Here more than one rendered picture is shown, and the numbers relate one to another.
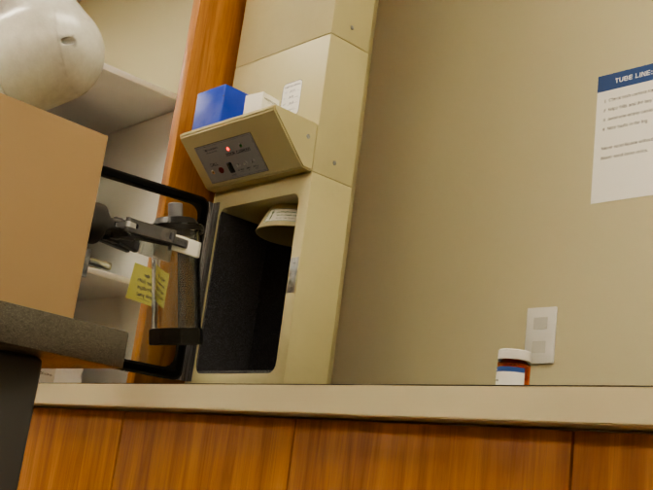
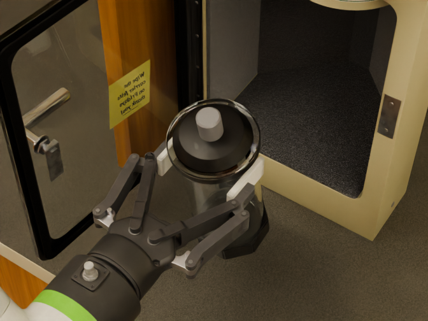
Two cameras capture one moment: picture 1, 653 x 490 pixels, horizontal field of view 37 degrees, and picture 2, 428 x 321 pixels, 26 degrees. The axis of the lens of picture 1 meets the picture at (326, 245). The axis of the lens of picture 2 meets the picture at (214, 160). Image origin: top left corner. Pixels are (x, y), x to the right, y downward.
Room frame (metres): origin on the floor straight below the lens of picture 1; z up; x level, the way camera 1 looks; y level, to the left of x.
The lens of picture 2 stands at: (1.16, 0.47, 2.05)
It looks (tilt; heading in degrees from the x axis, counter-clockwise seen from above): 50 degrees down; 345
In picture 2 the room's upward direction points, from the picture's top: straight up
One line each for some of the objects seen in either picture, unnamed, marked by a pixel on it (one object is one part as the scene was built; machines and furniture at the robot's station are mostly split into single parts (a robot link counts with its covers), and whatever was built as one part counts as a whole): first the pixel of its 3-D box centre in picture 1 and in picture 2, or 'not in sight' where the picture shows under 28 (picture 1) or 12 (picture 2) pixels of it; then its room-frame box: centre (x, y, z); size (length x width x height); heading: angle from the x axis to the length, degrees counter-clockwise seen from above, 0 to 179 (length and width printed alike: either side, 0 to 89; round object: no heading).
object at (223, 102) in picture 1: (226, 116); not in sight; (1.99, 0.25, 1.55); 0.10 x 0.10 x 0.09; 41
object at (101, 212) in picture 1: (102, 226); (135, 251); (1.73, 0.40, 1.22); 0.09 x 0.08 x 0.07; 132
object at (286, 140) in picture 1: (242, 151); not in sight; (1.93, 0.20, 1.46); 0.32 x 0.12 x 0.10; 41
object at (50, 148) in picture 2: (83, 262); (51, 160); (1.91, 0.47, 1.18); 0.02 x 0.02 x 0.06; 34
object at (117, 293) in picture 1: (129, 271); (105, 101); (1.98, 0.39, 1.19); 0.30 x 0.01 x 0.40; 124
